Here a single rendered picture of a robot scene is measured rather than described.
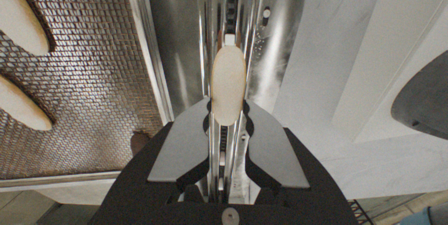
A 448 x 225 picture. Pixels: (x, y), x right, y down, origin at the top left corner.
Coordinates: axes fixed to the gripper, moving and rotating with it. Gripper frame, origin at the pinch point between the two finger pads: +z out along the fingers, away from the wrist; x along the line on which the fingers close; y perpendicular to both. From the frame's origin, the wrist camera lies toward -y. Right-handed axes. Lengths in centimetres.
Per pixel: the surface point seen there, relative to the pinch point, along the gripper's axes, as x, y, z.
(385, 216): 441, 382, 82
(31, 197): -241, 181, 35
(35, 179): -39.4, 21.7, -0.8
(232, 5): 0.1, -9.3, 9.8
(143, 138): -14.2, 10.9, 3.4
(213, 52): -2.3, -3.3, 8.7
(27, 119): -28.4, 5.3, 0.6
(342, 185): 50, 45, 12
